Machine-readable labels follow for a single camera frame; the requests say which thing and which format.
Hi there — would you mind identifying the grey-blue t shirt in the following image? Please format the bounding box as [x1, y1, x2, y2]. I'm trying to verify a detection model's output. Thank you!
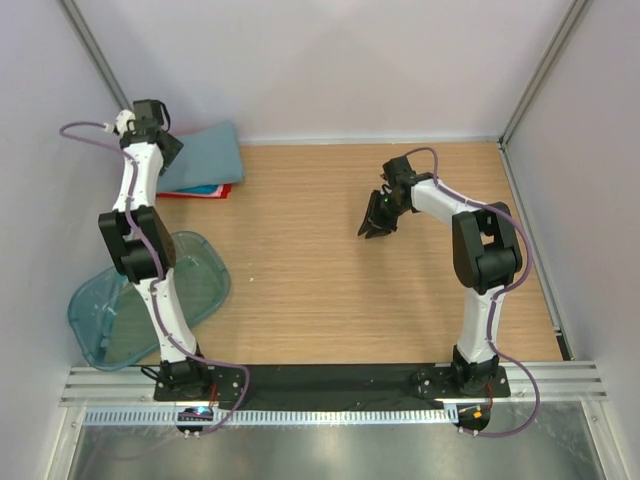
[157, 122, 245, 193]

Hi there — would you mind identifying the left aluminium frame post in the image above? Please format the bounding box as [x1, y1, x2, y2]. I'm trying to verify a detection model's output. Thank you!
[55, 0, 154, 154]

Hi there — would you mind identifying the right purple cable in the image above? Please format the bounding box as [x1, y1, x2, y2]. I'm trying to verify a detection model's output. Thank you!
[403, 146, 542, 441]

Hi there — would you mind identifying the folded blue t shirt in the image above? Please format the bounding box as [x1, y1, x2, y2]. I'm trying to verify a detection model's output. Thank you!
[167, 185, 224, 197]

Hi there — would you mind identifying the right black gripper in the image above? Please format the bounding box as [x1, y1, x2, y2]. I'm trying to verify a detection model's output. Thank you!
[358, 190, 408, 239]

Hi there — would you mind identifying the aluminium frame post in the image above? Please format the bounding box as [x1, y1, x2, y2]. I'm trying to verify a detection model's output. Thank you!
[498, 0, 592, 151]
[55, 0, 154, 154]

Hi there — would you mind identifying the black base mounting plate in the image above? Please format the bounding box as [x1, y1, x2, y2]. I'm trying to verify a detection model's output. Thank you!
[141, 364, 511, 412]

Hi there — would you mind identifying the purple cable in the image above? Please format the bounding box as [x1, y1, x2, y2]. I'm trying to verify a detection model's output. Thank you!
[403, 146, 542, 441]
[59, 120, 251, 436]

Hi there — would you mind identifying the aluminium extrusion rail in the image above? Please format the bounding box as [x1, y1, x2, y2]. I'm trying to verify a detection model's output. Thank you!
[60, 361, 608, 406]

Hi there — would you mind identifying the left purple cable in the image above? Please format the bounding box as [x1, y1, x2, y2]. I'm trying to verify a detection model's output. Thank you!
[59, 120, 251, 436]

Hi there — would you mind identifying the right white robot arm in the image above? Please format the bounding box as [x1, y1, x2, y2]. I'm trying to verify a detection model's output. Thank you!
[358, 156, 523, 396]

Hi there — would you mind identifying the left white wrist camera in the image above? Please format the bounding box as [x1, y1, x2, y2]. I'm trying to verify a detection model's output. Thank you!
[102, 109, 136, 138]

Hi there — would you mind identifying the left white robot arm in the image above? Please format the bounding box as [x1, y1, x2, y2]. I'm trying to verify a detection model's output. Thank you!
[98, 99, 212, 401]

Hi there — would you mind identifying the right aluminium frame post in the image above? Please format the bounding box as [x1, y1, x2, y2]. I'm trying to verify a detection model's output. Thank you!
[498, 0, 592, 151]

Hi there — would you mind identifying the slotted grey cable duct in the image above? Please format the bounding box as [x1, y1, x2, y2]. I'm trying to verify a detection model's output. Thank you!
[83, 406, 458, 428]

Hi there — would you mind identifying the folded red t shirt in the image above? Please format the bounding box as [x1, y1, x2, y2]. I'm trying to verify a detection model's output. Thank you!
[157, 184, 232, 199]

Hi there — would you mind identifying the translucent teal plastic basket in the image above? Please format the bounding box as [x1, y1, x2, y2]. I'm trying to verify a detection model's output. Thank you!
[67, 231, 231, 371]

